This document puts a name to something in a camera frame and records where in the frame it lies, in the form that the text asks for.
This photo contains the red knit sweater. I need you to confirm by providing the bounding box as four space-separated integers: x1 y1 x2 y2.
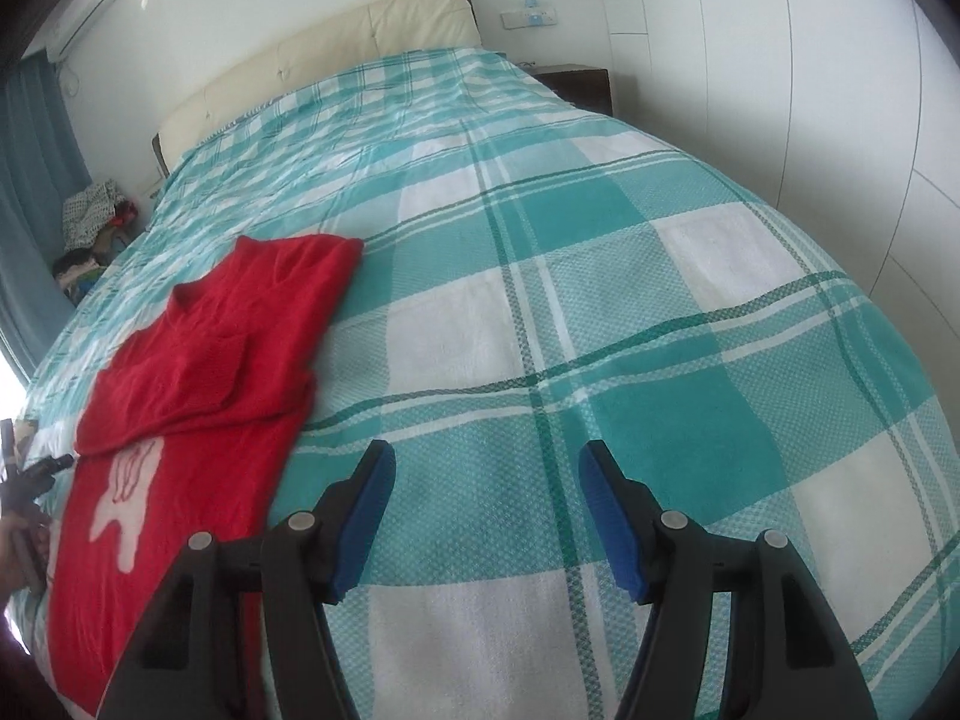
47 234 363 713

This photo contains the pile of clothes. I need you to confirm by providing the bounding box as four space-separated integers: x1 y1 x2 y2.
52 179 139 305

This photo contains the person's left hand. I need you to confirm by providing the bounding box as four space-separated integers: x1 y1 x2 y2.
0 511 52 605

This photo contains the blue curtain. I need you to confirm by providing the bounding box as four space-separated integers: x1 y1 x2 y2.
2 52 89 382

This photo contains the teal plaid bed cover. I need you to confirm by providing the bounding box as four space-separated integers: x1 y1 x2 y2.
28 49 958 718

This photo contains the white wardrobe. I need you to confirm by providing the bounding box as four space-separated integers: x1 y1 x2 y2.
590 0 960 361

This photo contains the dark bedside table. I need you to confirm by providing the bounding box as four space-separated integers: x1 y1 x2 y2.
530 64 613 115

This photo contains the cream padded headboard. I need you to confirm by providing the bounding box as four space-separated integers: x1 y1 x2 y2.
151 0 482 176

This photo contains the white wall socket panel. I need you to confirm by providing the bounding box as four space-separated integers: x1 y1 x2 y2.
500 0 558 31

